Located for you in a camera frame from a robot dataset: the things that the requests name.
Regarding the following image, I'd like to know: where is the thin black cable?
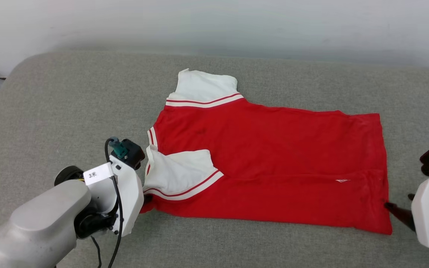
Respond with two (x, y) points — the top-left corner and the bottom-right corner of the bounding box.
(91, 236), (102, 268)
(105, 137), (124, 268)

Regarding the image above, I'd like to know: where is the red and white shirt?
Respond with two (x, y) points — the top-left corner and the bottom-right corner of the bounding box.
(140, 68), (393, 235)

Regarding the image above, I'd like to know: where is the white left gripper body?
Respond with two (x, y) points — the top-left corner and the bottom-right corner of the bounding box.
(87, 155), (145, 237)

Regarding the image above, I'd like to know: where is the white paper label tag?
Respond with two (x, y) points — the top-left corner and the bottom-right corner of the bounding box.
(83, 162), (115, 186)

